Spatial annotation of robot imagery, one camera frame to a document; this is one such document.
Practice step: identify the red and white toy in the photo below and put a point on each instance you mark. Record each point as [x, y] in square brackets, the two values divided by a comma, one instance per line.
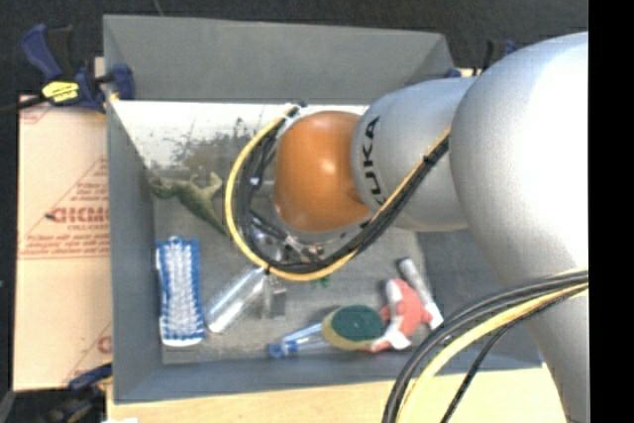
[408, 309]

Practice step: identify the green toy dinosaur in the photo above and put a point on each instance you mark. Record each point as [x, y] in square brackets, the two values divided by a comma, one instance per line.
[195, 199]

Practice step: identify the grey metal bin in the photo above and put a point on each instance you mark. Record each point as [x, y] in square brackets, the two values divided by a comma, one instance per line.
[277, 64]

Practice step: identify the brown cardboard board red print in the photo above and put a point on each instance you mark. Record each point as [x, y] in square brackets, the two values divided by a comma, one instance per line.
[59, 262]

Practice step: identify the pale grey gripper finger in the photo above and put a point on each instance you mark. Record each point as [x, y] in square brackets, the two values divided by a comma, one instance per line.
[279, 303]
[267, 299]

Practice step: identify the blue and white brush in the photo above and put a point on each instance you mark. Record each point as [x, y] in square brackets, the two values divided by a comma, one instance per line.
[179, 292]

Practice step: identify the grey cylindrical stick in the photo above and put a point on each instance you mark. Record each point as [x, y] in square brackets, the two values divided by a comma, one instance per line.
[415, 276]

